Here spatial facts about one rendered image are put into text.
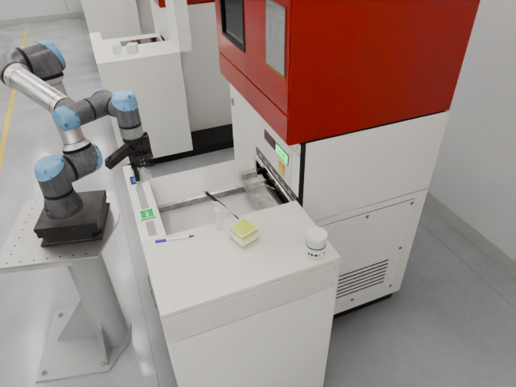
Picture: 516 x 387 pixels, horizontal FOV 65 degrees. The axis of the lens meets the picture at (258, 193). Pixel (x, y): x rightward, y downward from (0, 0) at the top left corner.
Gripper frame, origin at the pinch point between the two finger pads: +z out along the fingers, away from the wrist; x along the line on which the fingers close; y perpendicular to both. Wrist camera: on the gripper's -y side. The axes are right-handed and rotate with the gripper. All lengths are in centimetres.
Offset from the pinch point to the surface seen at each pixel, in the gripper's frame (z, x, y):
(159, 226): 14.8, -8.5, 3.8
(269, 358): 59, -50, 31
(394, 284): 95, -15, 123
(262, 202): 23, -1, 49
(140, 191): 15.1, 17.3, 0.8
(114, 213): 28.7, 24.8, -12.2
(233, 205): 28.7, 9.2, 39.0
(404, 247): 66, -15, 123
